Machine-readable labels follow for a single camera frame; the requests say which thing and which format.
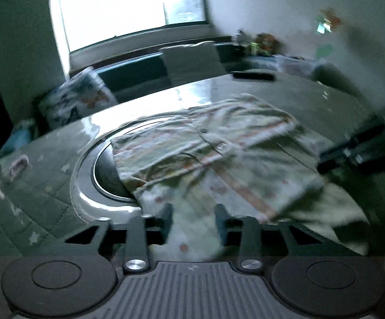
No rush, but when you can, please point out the green wall sticker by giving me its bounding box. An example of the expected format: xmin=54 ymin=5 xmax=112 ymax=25
xmin=315 ymin=44 xmax=335 ymax=59

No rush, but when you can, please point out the plain white pillow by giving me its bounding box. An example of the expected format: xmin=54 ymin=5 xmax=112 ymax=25
xmin=159 ymin=41 xmax=228 ymax=86

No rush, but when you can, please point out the small pink item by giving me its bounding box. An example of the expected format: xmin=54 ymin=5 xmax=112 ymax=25
xmin=8 ymin=155 xmax=30 ymax=179

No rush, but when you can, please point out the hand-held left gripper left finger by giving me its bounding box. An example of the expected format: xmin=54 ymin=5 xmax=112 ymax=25
xmin=65 ymin=203 xmax=174 ymax=274

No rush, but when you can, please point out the black remote control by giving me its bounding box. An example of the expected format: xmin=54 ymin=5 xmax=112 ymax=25
xmin=230 ymin=70 xmax=277 ymax=82

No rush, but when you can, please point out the butterfly print pillow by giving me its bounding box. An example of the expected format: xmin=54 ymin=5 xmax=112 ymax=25
xmin=38 ymin=67 xmax=119 ymax=131

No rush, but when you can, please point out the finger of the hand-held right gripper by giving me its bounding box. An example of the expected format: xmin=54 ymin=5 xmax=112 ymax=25
xmin=317 ymin=144 xmax=357 ymax=173

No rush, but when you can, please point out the orange plush toy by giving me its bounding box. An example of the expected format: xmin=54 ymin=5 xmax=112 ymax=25
xmin=255 ymin=33 xmax=282 ymax=54

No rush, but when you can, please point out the colourful wall decoration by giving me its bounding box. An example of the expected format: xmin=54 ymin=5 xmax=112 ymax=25
xmin=315 ymin=7 xmax=343 ymax=34

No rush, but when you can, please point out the blue cushion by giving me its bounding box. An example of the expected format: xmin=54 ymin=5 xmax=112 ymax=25
xmin=3 ymin=120 xmax=36 ymax=152

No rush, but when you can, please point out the pale patterned garment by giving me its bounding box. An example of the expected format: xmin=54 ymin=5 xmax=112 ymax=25
xmin=111 ymin=93 xmax=370 ymax=257

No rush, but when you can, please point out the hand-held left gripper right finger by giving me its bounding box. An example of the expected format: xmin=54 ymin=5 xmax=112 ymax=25
xmin=214 ymin=204 xmax=324 ymax=272

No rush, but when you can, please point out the large window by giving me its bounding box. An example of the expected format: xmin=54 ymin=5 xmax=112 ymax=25
xmin=49 ymin=0 xmax=213 ymax=54

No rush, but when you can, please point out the round built-in table burner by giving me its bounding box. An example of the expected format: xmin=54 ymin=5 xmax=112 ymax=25
xmin=70 ymin=116 xmax=180 ymax=223

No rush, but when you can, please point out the dark teal sofa bench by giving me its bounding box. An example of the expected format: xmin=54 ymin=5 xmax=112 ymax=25
xmin=33 ymin=41 xmax=316 ymax=130

